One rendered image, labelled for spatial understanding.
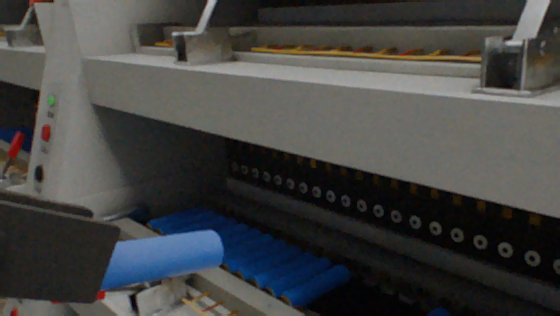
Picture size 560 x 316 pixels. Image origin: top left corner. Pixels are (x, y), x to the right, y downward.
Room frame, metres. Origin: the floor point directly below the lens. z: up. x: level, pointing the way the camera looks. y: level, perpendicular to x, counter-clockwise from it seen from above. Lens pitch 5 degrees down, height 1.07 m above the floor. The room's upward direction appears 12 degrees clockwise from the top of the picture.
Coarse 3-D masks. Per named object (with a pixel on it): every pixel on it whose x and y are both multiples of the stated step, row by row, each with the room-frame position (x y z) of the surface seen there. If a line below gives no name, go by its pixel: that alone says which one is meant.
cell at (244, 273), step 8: (288, 248) 0.47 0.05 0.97; (296, 248) 0.47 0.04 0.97; (272, 256) 0.45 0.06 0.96; (280, 256) 0.45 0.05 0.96; (288, 256) 0.46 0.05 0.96; (248, 264) 0.44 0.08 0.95; (256, 264) 0.44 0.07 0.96; (264, 264) 0.44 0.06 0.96; (272, 264) 0.45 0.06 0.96; (240, 272) 0.43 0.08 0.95; (248, 272) 0.43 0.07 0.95; (256, 272) 0.43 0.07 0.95
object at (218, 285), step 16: (128, 224) 0.52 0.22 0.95; (128, 240) 0.51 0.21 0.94; (208, 272) 0.42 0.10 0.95; (224, 272) 0.42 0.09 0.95; (208, 288) 0.41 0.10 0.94; (224, 288) 0.39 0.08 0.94; (240, 288) 0.39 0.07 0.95; (256, 288) 0.39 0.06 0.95; (224, 304) 0.40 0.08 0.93; (240, 304) 0.38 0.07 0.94; (256, 304) 0.37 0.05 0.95; (272, 304) 0.37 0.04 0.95
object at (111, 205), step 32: (128, 192) 0.56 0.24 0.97; (160, 192) 0.59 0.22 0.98; (192, 192) 0.62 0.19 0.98; (256, 192) 0.58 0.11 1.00; (352, 224) 0.48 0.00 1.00; (416, 256) 0.43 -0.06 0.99; (448, 256) 0.41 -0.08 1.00; (384, 288) 0.43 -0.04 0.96; (512, 288) 0.37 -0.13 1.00; (544, 288) 0.35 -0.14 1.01
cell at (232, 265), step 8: (280, 240) 0.48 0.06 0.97; (264, 248) 0.47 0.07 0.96; (272, 248) 0.47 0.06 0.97; (280, 248) 0.48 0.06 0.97; (240, 256) 0.45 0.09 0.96; (248, 256) 0.45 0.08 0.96; (256, 256) 0.46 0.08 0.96; (264, 256) 0.46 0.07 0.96; (224, 264) 0.44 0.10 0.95; (232, 264) 0.44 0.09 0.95; (240, 264) 0.45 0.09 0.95
